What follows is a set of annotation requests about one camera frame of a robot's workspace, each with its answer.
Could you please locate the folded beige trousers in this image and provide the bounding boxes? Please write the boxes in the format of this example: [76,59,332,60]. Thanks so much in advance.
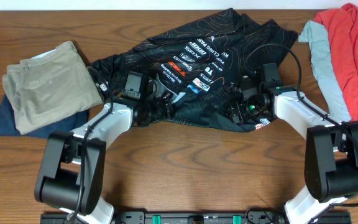
[2,41,103,134]

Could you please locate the red garment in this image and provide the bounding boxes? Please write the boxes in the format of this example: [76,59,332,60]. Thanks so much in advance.
[313,3,358,121]

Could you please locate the light grey garment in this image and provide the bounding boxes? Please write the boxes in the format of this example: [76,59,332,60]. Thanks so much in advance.
[298,21,352,121]

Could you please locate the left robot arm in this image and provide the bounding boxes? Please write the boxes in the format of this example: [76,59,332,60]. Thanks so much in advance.
[34,96,173,223]

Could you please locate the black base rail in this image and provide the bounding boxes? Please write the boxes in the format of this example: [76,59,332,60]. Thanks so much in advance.
[40,208,352,224]

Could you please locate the folded navy blue garment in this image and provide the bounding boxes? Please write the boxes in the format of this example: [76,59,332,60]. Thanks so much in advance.
[0,95,90,139]

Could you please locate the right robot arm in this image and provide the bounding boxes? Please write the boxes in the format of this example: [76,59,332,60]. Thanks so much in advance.
[229,76,358,223]

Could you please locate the black printed cycling jersey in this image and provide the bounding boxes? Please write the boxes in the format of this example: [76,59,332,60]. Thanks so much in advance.
[88,9,298,133]

